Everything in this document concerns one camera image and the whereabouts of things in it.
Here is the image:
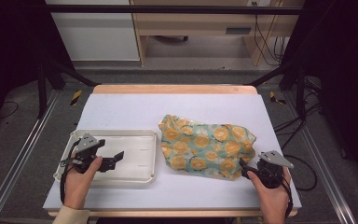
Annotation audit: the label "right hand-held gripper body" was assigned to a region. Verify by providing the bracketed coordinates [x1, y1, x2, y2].
[255, 150, 295, 189]

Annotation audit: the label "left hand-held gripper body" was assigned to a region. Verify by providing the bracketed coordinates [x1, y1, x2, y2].
[71, 133, 106, 175]

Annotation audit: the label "white plastic tray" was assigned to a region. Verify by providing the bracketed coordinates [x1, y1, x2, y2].
[53, 129, 158, 189]

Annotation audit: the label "green orange-print cloth bag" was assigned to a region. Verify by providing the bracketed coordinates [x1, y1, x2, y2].
[158, 114, 257, 181]

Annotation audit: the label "person's right hand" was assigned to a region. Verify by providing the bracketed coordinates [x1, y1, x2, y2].
[246, 167, 293, 224]

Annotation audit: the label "person's left hand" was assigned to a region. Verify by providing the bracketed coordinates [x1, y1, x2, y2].
[62, 156, 103, 210]

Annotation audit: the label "yellow black tape marker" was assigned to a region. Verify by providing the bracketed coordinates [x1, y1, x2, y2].
[268, 91, 287, 106]
[70, 90, 84, 107]

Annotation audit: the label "white table mat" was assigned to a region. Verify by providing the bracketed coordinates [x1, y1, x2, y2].
[42, 92, 302, 211]

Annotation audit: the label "wooden table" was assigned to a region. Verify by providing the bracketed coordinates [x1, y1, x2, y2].
[47, 83, 298, 218]

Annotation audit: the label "white cabinet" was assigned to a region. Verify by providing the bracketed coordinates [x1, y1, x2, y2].
[44, 0, 141, 63]

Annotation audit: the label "dark chair base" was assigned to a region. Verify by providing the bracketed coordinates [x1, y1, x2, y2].
[151, 35, 190, 43]

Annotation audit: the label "light wooden desk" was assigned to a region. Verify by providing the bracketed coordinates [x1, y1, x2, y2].
[130, 0, 306, 67]

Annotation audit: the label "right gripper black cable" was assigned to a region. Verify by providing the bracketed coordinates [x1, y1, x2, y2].
[279, 174, 295, 219]

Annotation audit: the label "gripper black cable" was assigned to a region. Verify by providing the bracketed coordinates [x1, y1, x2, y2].
[59, 139, 82, 205]
[279, 174, 295, 219]

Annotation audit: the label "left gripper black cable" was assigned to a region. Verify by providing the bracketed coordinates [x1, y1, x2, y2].
[59, 139, 82, 205]

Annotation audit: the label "black floor cables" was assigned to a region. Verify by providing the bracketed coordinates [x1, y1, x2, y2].
[272, 76, 325, 192]

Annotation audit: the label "aluminium floor rail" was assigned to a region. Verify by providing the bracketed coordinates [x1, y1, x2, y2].
[0, 89, 61, 224]
[282, 91, 358, 224]

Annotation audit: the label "black metal frame stand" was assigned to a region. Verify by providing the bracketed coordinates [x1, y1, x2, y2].
[36, 58, 99, 119]
[247, 60, 310, 121]

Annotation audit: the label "thin black floor cable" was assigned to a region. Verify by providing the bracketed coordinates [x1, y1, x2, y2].
[0, 100, 20, 120]

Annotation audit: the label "hanging black desk cables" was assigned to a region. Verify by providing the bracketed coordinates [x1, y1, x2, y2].
[252, 1, 289, 67]

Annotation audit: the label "black horizontal frame bar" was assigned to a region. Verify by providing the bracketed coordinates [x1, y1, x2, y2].
[43, 4, 306, 16]

